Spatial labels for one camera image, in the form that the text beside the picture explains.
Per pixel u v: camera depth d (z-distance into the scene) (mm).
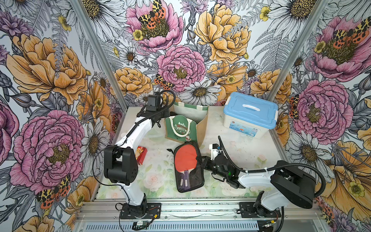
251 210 742
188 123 848
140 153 914
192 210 762
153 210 735
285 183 452
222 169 662
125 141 497
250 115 940
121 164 465
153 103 684
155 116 642
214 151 788
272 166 504
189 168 816
